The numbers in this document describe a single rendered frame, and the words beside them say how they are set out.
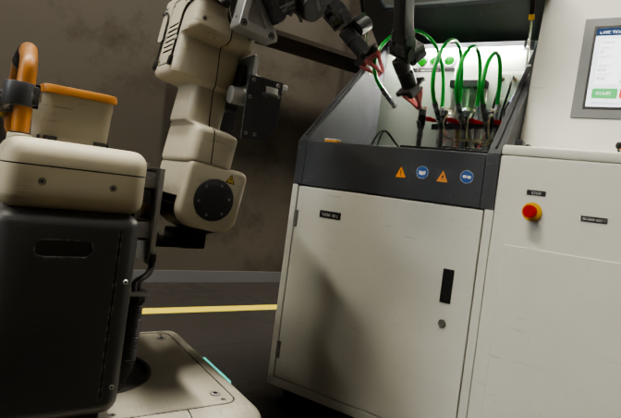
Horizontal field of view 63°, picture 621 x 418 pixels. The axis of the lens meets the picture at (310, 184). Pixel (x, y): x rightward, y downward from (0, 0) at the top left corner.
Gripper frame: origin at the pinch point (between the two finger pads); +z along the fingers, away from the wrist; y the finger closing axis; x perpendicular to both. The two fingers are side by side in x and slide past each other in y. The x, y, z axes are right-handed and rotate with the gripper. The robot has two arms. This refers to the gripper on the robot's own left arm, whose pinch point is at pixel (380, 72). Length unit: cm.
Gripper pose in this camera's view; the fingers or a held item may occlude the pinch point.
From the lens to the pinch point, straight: 187.1
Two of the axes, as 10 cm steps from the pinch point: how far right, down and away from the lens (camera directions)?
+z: 6.5, 7.6, 0.4
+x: -7.1, 6.2, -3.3
